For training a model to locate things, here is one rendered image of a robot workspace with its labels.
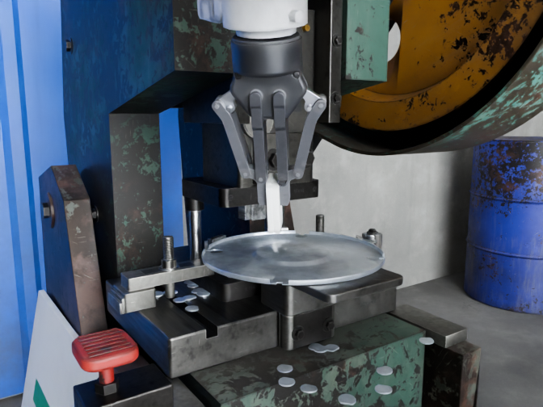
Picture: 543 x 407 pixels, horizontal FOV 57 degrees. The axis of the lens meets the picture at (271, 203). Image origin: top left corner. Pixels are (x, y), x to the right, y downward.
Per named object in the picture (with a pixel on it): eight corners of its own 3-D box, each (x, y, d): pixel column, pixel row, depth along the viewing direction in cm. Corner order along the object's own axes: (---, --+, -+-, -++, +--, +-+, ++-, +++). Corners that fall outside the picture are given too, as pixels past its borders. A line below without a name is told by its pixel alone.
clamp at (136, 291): (218, 292, 85) (217, 233, 83) (119, 314, 76) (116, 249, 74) (203, 283, 90) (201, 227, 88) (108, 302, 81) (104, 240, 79)
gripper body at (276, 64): (218, 40, 49) (226, 129, 54) (304, 38, 48) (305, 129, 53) (233, 27, 56) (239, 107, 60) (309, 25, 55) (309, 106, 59)
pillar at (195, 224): (204, 262, 92) (202, 187, 89) (193, 265, 91) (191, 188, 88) (199, 260, 94) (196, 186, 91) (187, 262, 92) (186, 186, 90)
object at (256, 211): (270, 217, 89) (270, 197, 89) (247, 220, 87) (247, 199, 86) (260, 215, 92) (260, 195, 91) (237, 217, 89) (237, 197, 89)
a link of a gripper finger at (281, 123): (275, 82, 57) (287, 82, 56) (280, 172, 62) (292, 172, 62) (270, 93, 53) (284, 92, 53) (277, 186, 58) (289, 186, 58)
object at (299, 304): (402, 362, 72) (406, 272, 70) (328, 392, 65) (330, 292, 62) (298, 308, 93) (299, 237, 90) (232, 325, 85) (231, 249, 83)
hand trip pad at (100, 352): (145, 412, 54) (142, 346, 53) (88, 431, 51) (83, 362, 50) (124, 383, 60) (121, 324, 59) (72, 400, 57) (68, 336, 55)
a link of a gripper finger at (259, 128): (262, 93, 53) (249, 92, 53) (265, 186, 59) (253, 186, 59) (267, 82, 57) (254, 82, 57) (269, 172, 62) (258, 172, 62)
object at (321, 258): (390, 291, 64) (390, 286, 64) (174, 279, 69) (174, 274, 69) (380, 237, 92) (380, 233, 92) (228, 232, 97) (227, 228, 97)
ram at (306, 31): (330, 184, 83) (334, -6, 77) (253, 192, 74) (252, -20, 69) (271, 174, 97) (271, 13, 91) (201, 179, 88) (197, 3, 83)
